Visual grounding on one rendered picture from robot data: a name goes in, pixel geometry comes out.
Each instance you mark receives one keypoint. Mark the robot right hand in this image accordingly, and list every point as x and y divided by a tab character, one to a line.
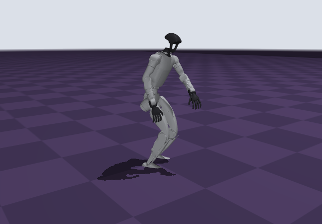
156	112

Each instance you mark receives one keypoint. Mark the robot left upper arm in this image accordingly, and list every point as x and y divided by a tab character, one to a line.
179	69

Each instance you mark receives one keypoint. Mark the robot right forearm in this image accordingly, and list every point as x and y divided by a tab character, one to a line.
149	91

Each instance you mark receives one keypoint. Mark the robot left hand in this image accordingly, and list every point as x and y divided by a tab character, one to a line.
194	98

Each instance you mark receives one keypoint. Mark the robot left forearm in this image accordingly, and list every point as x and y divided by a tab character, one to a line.
188	84

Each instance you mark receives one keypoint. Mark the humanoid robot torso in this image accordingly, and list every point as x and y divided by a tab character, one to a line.
160	73

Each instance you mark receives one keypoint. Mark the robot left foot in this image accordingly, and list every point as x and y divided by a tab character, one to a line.
162	157

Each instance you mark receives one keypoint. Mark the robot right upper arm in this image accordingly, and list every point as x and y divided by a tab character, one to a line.
154	60

